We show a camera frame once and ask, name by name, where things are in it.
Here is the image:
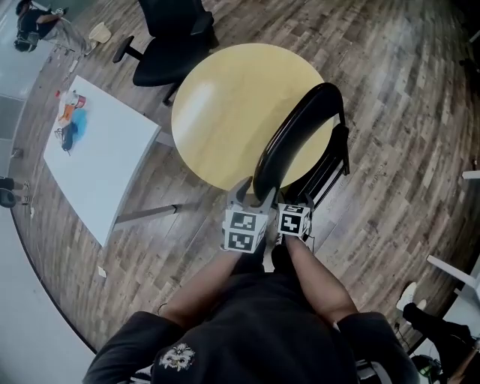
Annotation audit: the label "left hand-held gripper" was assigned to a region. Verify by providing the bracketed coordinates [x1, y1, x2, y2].
[220, 177, 278, 255]

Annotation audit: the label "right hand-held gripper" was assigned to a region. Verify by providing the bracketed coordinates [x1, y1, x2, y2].
[276, 192, 316, 240]

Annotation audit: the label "black folding chair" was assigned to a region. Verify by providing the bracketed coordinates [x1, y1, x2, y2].
[252, 82, 352, 212]

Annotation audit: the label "person's right forearm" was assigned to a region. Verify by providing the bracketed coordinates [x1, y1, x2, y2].
[283, 235, 358, 324]

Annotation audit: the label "person's left forearm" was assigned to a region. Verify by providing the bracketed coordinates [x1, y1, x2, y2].
[160, 248, 242, 328]

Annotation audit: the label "black office chair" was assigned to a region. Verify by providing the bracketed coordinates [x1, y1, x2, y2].
[112, 0, 221, 107]

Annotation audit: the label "person's black trousers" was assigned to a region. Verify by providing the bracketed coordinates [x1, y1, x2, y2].
[234, 242, 298, 279]

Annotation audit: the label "round yellow wooden table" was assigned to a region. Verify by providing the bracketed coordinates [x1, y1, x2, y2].
[171, 43, 335, 191]

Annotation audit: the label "person's black shirt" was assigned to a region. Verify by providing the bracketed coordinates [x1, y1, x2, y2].
[82, 271, 422, 384]

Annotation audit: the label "white rectangular table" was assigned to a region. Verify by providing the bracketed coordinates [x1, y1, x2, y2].
[42, 74, 179, 249]

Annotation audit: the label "blue cloth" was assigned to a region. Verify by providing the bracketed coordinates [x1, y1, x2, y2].
[68, 109, 91, 146]

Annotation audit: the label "black green device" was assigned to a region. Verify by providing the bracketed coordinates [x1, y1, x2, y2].
[411, 353, 444, 380]

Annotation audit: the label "white red cup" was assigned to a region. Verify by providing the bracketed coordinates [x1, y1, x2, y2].
[61, 89, 88, 110]

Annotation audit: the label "orange packet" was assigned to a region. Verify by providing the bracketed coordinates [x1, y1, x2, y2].
[57, 104, 77, 123]

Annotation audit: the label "beige bag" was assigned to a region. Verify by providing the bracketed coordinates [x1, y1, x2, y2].
[88, 21, 113, 48]

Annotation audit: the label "black round object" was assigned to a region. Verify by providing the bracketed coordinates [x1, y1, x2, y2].
[0, 187, 18, 209]

